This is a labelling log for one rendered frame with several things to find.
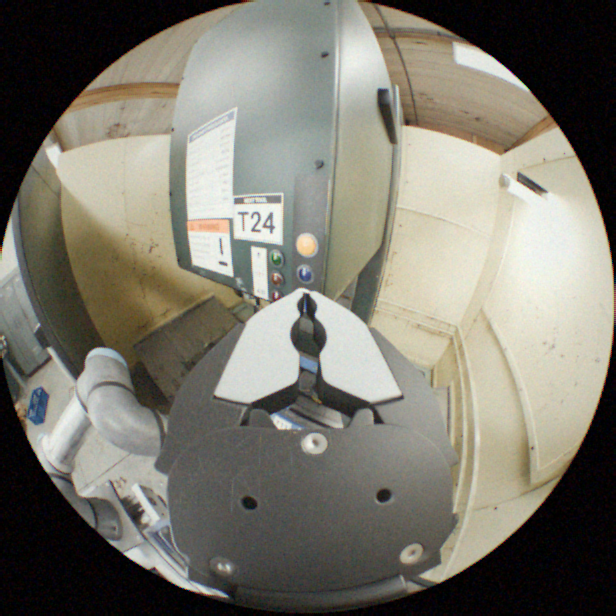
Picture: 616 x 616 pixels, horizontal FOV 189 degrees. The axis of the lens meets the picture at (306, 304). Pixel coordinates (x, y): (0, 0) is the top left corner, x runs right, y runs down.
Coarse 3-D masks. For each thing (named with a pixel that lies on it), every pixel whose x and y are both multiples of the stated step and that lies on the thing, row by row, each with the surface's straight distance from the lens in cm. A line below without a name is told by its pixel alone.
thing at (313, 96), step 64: (256, 0) 71; (320, 0) 50; (192, 64) 68; (256, 64) 40; (320, 64) 31; (384, 64) 87; (192, 128) 48; (256, 128) 31; (320, 128) 25; (384, 128) 64; (256, 192) 29; (384, 192) 69
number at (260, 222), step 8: (256, 208) 28; (264, 208) 27; (272, 208) 26; (256, 216) 28; (264, 216) 27; (272, 216) 26; (256, 224) 29; (264, 224) 28; (272, 224) 27; (256, 232) 29; (264, 232) 28; (272, 232) 27
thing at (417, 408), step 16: (384, 352) 8; (400, 352) 8; (400, 368) 8; (416, 368) 8; (400, 384) 7; (416, 384) 8; (400, 400) 7; (416, 400) 7; (432, 400) 8; (384, 416) 6; (400, 416) 7; (416, 416) 7; (432, 416) 7; (432, 432) 7; (448, 448) 7; (448, 464) 7
